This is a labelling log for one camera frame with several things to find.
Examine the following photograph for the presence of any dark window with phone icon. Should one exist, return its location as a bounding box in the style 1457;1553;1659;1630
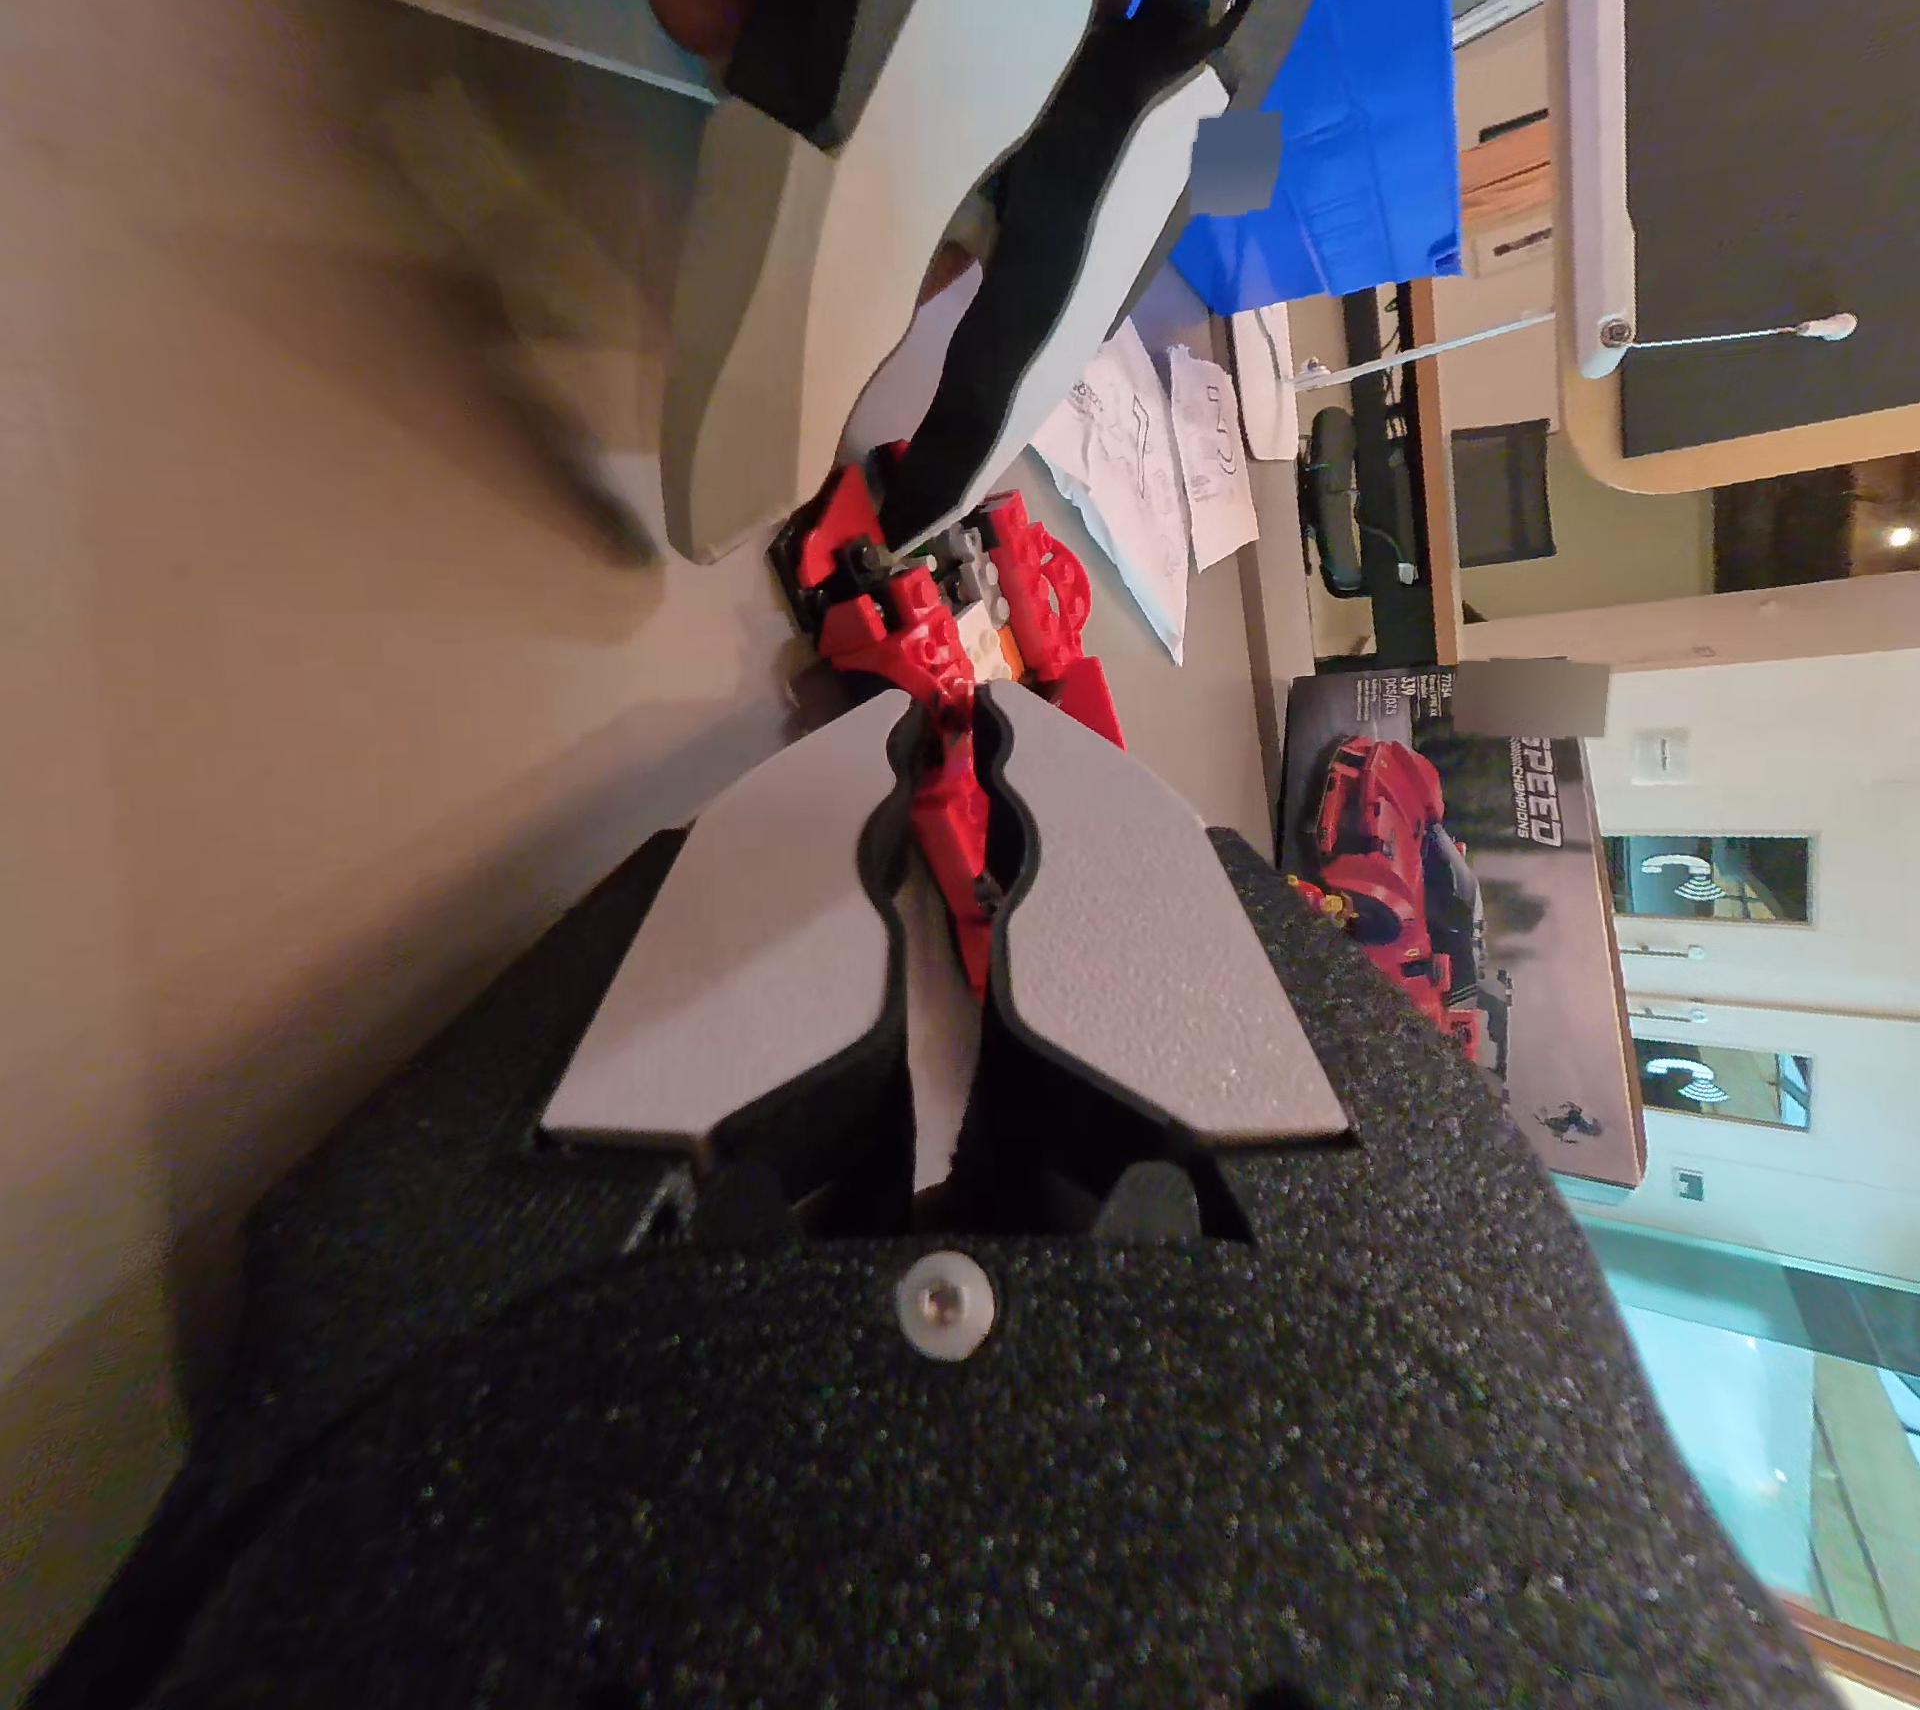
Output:
1628;1042;1813;1130
1606;835;1817;926

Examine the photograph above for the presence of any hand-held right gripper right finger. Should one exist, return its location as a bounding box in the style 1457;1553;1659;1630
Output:
975;678;1354;1153

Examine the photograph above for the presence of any black office chair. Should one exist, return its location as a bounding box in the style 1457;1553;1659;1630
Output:
1300;285;1429;662

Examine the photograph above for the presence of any red toy brick car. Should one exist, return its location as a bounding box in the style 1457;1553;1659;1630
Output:
772;437;1127;1008

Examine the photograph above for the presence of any toy car cardboard box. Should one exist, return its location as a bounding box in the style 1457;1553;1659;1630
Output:
1274;662;1648;1200

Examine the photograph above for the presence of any large white paper bag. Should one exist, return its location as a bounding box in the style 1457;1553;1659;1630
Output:
1032;312;1198;662

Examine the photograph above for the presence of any blue plastic storage bin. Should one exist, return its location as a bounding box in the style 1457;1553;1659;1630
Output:
1122;0;1470;320

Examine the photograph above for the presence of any black panel with wooden frame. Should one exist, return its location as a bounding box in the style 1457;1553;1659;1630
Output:
1546;0;1920;497

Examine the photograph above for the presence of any small white paper bag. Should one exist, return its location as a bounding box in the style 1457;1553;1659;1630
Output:
1164;339;1265;570

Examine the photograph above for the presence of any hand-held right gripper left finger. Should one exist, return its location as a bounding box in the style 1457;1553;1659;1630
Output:
538;685;925;1159

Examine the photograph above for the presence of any black monitor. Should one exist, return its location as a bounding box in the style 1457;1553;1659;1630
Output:
1449;421;1556;570

